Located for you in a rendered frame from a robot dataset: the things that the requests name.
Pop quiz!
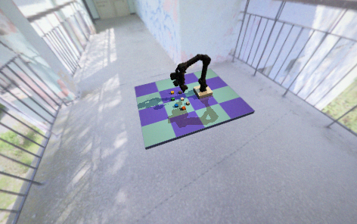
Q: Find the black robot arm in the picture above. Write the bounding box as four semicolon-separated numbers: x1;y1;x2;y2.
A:
170;54;211;92

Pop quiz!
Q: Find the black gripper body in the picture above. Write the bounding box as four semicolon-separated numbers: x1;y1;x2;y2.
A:
178;78;188;91

